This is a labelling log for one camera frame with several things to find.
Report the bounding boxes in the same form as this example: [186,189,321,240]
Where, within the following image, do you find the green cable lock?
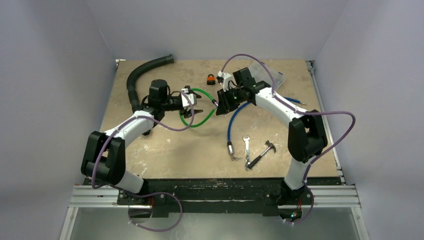
[178,88,220,129]

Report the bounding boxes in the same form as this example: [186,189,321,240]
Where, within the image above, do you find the orange black padlock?
[206,74,216,86]

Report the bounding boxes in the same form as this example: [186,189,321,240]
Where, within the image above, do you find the blue cable lock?
[227,96,306,161]

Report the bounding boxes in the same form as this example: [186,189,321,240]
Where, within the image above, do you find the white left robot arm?
[81,79,199,205]

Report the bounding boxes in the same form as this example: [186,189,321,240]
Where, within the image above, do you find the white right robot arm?
[216,67,328,204]

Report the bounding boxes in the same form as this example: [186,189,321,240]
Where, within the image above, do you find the clear plastic screw box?
[248,61,286,90]

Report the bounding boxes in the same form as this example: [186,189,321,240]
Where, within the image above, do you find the silver open-end wrench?
[243,135,251,171]

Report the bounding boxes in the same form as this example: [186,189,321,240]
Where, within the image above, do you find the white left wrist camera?
[180,85,197,109]

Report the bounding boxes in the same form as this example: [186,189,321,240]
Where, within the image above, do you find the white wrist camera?
[216,71,234,92]
[180,85,197,109]

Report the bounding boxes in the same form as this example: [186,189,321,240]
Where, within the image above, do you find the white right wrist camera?
[216,71,234,92]

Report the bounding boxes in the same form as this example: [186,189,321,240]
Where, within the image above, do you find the black corrugated hose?
[126,54,175,137]

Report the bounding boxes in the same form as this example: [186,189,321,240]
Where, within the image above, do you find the small black handle hammer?
[245,140,277,170]

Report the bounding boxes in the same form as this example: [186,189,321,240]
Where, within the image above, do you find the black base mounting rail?
[82,177,342,218]

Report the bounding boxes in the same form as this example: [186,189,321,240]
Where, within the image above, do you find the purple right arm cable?
[220,53,357,226]

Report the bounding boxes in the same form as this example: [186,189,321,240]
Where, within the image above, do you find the aluminium frame rail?
[60,178,370,240]

